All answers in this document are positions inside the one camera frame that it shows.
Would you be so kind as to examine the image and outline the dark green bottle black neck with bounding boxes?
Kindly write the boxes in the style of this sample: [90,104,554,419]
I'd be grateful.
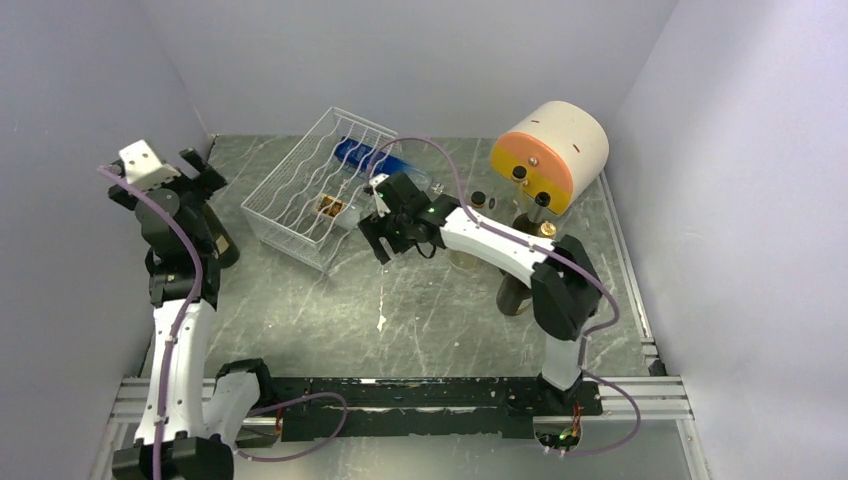
[202,204,240,269]

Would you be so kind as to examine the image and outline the brown bottle gold foil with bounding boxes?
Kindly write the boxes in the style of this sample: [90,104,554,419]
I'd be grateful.
[496,214,557,316]

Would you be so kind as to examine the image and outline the clear bottle white gold label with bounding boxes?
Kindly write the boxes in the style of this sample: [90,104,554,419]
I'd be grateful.
[511,165,528,214]

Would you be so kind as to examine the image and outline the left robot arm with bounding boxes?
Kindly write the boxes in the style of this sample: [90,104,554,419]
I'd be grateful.
[101,140,277,479]

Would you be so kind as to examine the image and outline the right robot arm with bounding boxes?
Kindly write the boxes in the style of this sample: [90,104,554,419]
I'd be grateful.
[358,172,602,414]

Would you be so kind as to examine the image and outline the blue clear bottle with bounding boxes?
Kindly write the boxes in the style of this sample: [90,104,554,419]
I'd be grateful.
[333,137,433,190]

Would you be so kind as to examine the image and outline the cream orange yellow cylinder box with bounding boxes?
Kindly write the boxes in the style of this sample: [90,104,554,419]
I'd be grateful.
[490,100,610,216]

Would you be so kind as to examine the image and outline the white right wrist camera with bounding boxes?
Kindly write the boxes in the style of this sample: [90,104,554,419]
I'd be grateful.
[367,173,392,217]

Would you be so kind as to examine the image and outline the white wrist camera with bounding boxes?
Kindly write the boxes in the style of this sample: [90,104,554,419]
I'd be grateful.
[367,173,392,217]
[119,140,181,191]

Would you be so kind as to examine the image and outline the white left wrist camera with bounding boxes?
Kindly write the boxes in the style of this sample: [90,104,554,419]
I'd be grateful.
[119,140,181,191]

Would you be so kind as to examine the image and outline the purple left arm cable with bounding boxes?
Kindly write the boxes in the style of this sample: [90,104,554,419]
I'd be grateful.
[97,165,204,480]

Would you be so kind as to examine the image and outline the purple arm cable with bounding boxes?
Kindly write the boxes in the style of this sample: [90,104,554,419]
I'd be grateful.
[364,137,643,460]
[97,165,204,480]

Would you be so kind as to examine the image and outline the white wire wine rack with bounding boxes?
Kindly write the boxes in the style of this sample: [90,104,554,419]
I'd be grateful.
[241,107,397,272]

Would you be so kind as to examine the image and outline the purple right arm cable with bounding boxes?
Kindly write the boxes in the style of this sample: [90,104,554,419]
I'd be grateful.
[364,137,643,460]

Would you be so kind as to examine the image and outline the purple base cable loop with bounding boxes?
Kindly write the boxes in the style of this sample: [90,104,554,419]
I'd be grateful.
[230,392,349,464]

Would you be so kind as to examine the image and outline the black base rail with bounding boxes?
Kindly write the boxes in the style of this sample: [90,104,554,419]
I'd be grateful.
[272,377,603,441]

